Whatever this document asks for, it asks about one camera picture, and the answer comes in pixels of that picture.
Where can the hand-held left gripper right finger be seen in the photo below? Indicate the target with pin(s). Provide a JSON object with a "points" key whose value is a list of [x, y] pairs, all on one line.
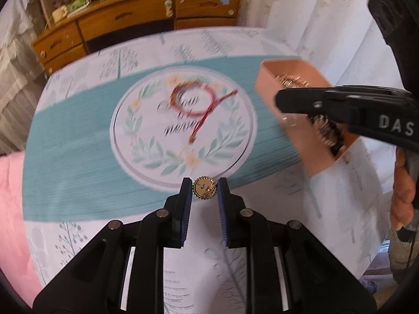
{"points": [[224, 212]]}

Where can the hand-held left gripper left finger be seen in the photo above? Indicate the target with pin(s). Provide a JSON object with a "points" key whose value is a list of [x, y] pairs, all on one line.
{"points": [[186, 212]]}

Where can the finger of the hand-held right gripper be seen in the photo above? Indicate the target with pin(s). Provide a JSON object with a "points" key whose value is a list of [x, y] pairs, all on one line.
{"points": [[301, 103]]}

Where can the round gold brooch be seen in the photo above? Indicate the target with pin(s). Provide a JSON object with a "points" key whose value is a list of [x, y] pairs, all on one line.
{"points": [[204, 188]]}

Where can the pink cardboard box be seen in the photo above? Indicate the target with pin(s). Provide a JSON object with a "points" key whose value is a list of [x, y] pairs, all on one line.
{"points": [[294, 137]]}

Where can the person's right hand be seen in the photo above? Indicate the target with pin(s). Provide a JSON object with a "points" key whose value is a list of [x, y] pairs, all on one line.
{"points": [[401, 196]]}

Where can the white leaf print curtain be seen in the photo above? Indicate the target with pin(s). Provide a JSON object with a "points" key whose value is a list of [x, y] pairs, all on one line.
{"points": [[311, 13]]}

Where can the pink fluffy blanket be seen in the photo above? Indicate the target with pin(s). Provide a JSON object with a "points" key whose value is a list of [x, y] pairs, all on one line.
{"points": [[13, 219]]}

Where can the wooden dresser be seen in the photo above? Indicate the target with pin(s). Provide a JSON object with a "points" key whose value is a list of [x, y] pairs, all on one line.
{"points": [[137, 13]]}

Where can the beige lace cover cloth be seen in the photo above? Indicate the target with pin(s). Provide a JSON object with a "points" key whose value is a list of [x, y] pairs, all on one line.
{"points": [[16, 72]]}

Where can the cream mug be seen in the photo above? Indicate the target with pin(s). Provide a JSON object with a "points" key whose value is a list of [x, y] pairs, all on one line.
{"points": [[60, 13]]}

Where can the green wall hook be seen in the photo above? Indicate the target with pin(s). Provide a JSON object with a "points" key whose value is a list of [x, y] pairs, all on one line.
{"points": [[168, 8]]}

